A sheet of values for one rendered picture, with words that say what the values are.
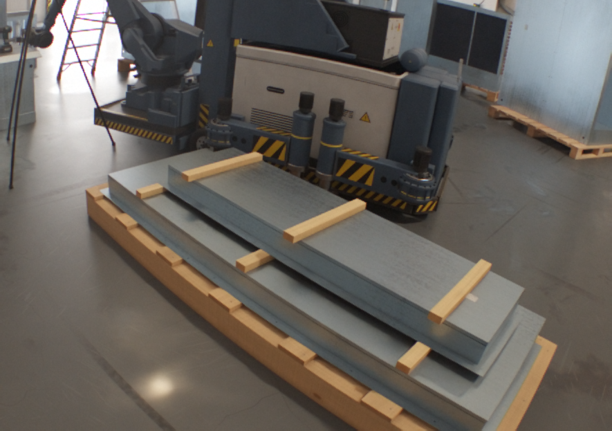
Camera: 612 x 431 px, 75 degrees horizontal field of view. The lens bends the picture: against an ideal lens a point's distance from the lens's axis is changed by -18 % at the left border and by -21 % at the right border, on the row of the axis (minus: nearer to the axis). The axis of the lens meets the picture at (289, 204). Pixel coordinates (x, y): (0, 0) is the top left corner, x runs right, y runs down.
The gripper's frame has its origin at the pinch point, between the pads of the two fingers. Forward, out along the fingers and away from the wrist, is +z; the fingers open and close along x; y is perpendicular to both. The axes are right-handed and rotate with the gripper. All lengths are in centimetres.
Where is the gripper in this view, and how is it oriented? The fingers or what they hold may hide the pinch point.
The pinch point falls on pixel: (6, 40)
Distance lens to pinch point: 441.8
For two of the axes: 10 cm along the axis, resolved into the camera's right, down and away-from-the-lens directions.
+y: -1.2, 8.9, 4.4
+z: -6.7, 2.6, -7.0
